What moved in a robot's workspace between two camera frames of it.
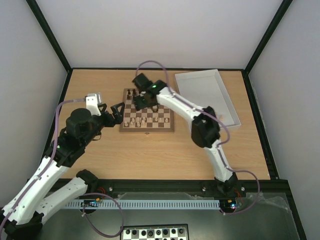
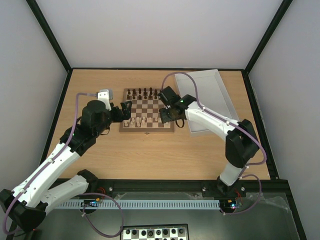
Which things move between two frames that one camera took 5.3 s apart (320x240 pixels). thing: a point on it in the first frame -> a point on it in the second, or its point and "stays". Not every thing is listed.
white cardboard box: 207,88 stays
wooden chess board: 145,120 stays
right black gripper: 144,102 -> 167,114
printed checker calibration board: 155,232 stays
